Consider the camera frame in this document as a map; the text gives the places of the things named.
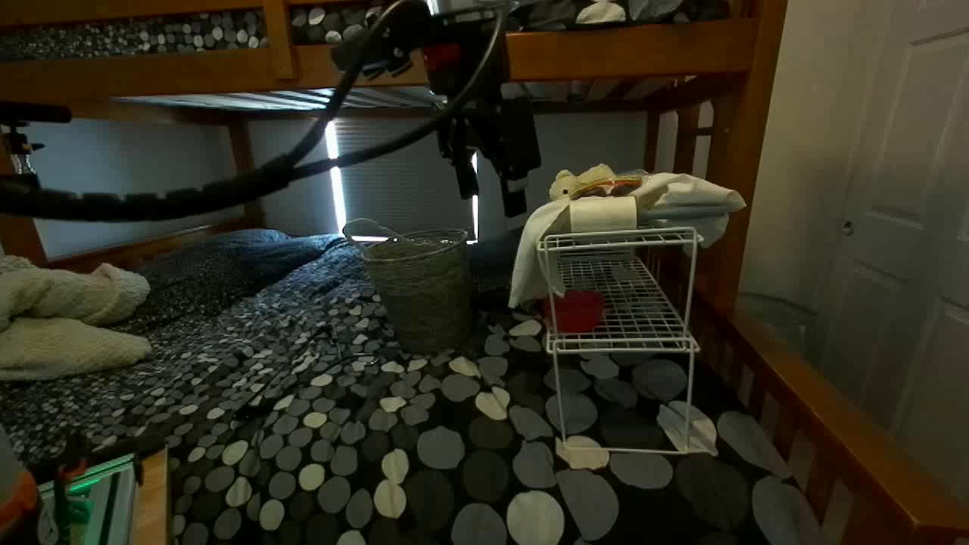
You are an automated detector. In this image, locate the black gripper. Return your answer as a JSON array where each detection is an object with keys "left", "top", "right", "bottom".
[{"left": 421, "top": 36, "right": 544, "bottom": 218}]

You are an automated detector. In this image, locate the woven wicker basket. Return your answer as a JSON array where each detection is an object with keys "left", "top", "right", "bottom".
[{"left": 340, "top": 214, "right": 480, "bottom": 358}]

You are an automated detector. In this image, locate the white cloth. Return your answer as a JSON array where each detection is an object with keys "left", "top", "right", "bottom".
[{"left": 506, "top": 169, "right": 675, "bottom": 312}]

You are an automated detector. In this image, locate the beige plush toy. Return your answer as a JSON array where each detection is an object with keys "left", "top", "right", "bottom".
[{"left": 544, "top": 160, "right": 648, "bottom": 201}]

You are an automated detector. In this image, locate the grey window blind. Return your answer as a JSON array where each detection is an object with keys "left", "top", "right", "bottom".
[{"left": 244, "top": 107, "right": 651, "bottom": 248}]

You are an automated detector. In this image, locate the red cup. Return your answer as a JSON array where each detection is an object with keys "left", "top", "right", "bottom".
[{"left": 549, "top": 286, "right": 613, "bottom": 336}]

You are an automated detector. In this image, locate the white pillow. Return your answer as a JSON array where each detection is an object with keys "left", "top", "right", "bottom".
[{"left": 640, "top": 169, "right": 751, "bottom": 251}]

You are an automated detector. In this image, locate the dark blue pillow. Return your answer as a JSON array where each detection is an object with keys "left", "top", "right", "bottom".
[{"left": 126, "top": 226, "right": 343, "bottom": 326}]

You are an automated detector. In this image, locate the dotted black duvet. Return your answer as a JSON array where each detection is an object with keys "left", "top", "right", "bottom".
[{"left": 0, "top": 240, "right": 842, "bottom": 545}]

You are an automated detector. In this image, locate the clear plastic container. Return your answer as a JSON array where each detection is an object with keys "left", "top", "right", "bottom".
[{"left": 734, "top": 286, "right": 825, "bottom": 361}]

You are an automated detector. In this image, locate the dotted mattress cover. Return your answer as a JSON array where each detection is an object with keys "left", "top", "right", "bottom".
[{"left": 0, "top": 0, "right": 734, "bottom": 67}]

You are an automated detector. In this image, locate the white panelled door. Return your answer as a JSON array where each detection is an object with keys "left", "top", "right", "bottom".
[{"left": 804, "top": 0, "right": 969, "bottom": 507}]

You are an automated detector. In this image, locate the cream fleece blanket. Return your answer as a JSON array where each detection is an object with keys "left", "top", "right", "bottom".
[{"left": 0, "top": 248, "right": 156, "bottom": 384}]

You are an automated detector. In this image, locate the orange object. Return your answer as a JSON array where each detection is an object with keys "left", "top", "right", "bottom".
[{"left": 0, "top": 431, "right": 46, "bottom": 545}]

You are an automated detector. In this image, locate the white wire shelf rack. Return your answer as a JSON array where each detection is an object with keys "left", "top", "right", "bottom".
[{"left": 534, "top": 225, "right": 725, "bottom": 459}]

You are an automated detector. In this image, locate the wooden bunk bed frame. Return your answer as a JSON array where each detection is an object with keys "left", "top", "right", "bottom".
[{"left": 0, "top": 0, "right": 969, "bottom": 545}]

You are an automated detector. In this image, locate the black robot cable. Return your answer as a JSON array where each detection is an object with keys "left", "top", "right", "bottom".
[{"left": 0, "top": 0, "right": 509, "bottom": 226}]

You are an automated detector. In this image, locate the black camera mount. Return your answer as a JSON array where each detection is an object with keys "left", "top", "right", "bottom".
[{"left": 0, "top": 99, "right": 76, "bottom": 198}]

